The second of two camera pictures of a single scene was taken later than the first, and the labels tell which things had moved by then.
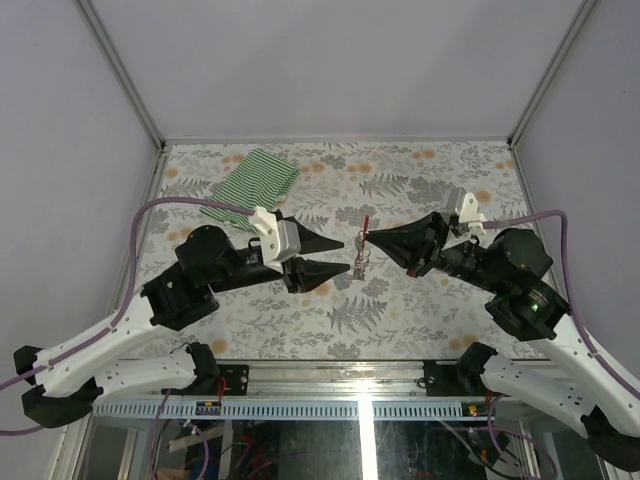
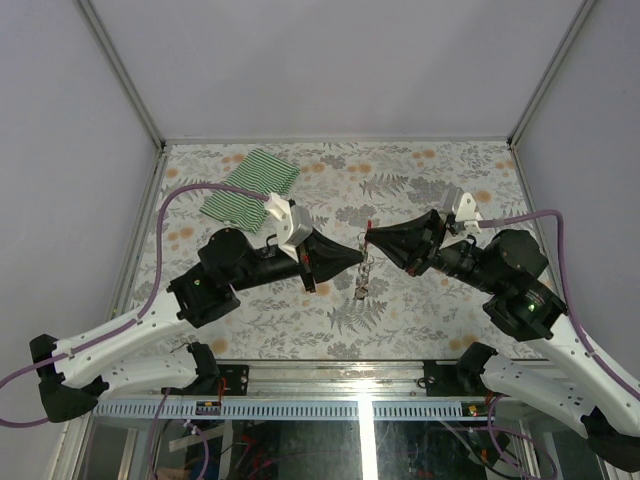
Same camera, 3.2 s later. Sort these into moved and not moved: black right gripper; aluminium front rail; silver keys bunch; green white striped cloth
Moved: silver keys bunch
Not moved: black right gripper; aluminium front rail; green white striped cloth
